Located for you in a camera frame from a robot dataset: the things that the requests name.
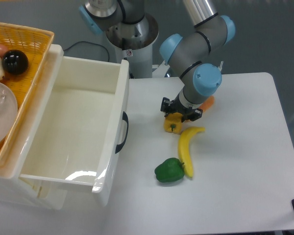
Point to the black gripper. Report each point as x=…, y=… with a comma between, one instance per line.
x=181, y=106

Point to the yellow bell pepper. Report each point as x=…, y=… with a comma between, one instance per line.
x=172, y=123

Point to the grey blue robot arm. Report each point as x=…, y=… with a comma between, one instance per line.
x=183, y=54

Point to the green bell pepper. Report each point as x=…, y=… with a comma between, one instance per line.
x=171, y=170

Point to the yellow banana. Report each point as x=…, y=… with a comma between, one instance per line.
x=183, y=149

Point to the white open drawer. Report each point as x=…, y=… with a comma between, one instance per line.
x=74, y=146

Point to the black ball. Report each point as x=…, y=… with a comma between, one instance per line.
x=15, y=62

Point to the clear plastic bowl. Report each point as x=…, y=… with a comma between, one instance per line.
x=8, y=110

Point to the metal table bracket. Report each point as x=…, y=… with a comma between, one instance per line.
x=161, y=70

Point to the dark blue drawer handle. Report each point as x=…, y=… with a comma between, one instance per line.
x=123, y=133

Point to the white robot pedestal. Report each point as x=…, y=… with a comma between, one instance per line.
x=134, y=42

